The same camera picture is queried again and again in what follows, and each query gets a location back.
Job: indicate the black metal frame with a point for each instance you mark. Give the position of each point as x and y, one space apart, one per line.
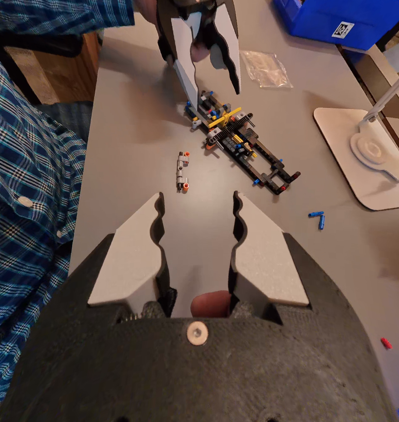
37 44

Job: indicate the person's left forearm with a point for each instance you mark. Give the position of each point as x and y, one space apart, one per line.
54 15

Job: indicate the clear plastic bag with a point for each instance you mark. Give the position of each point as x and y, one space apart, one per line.
268 69

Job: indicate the red lego pin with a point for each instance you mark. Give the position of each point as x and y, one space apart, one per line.
386 343

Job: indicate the person's left hand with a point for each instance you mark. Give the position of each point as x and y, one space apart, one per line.
199 52

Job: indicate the small grey lego subassembly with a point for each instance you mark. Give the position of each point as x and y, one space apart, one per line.
182 169

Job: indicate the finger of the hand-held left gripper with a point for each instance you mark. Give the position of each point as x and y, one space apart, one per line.
231 36
184 56

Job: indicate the person's right hand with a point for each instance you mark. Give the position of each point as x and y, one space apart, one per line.
211 305

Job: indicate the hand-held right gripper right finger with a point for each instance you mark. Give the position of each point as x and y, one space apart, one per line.
265 260

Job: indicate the white flat board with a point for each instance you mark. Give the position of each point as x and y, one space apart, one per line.
341 164

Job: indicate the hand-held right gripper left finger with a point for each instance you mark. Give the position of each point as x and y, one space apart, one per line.
130 260

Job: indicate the black lego chassis assembly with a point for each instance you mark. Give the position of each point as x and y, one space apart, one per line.
239 145

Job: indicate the person's blue jeans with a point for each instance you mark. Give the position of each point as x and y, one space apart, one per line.
72 118

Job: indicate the blue plastic bin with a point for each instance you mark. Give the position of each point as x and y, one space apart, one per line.
334 16

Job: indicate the white desk stand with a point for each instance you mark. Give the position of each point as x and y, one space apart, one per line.
371 148

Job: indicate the person's blue plaid shirt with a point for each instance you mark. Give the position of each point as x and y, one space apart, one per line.
24 197

